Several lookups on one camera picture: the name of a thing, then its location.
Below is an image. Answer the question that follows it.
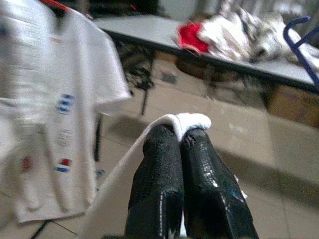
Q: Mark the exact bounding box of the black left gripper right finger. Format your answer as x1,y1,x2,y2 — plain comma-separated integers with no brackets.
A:
180,128,260,239

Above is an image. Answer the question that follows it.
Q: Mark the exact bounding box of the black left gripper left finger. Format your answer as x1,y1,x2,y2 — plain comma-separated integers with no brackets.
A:
124,123,185,239

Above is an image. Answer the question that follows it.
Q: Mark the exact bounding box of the purple clothes hanger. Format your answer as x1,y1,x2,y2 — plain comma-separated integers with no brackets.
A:
283,16,319,87

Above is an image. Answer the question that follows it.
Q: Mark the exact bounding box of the red clothes hanger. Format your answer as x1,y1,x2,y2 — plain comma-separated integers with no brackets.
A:
39,0,95,19

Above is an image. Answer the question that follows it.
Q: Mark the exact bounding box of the brown cardboard box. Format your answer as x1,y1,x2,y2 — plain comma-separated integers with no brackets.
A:
268,84,319,127

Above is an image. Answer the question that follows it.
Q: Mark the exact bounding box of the white logo T-shirt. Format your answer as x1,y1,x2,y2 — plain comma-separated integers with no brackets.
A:
0,0,132,224

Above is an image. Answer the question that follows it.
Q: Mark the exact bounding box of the red garment white cuff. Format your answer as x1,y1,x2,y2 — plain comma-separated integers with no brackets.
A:
175,21,212,55

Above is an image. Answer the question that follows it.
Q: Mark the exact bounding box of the cream crumpled cloth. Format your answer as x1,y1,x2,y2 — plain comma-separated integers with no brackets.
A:
199,4,319,63

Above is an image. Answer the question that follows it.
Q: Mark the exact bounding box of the grey table black frame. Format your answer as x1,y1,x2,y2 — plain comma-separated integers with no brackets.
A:
94,13,319,94

